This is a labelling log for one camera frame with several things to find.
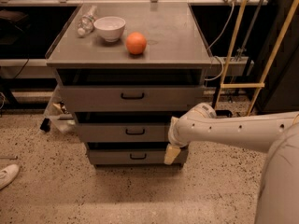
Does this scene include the white power cable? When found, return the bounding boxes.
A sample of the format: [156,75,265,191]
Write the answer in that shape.
[204,1,235,82]

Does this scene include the clear plastic water bottle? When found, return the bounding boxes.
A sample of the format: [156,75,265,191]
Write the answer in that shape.
[77,6,97,37]

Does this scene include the grey power strip box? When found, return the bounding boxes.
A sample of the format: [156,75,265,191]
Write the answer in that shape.
[206,56,254,78]

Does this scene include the grey drawer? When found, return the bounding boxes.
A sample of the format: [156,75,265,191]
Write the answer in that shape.
[86,147,189,166]
[60,86,204,112]
[77,123,168,143]

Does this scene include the yellow hand truck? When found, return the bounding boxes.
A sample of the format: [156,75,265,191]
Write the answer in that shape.
[210,0,299,118]

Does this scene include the grey top drawer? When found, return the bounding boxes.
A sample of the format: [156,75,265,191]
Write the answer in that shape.
[60,86,204,112]

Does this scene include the metal cane tip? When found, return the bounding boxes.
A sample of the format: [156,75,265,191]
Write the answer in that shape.
[0,155,18,160]

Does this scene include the clear plastic bin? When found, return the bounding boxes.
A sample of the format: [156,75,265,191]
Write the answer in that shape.
[44,87,75,133]

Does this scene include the grey bottom drawer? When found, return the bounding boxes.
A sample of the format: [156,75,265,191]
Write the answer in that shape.
[86,147,189,166]

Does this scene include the orange fruit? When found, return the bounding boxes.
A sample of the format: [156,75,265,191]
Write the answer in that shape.
[126,32,147,55]

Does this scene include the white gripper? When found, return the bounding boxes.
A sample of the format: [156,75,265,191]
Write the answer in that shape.
[164,116,190,165]

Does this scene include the white sneaker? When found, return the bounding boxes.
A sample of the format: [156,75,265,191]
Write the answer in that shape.
[0,164,20,189]

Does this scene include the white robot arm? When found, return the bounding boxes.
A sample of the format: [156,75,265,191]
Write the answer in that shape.
[164,103,299,224]

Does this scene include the grey drawer cabinet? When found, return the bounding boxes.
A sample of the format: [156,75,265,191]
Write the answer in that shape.
[45,2,213,169]

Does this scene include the white ceramic bowl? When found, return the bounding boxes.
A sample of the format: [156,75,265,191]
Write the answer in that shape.
[93,16,126,42]

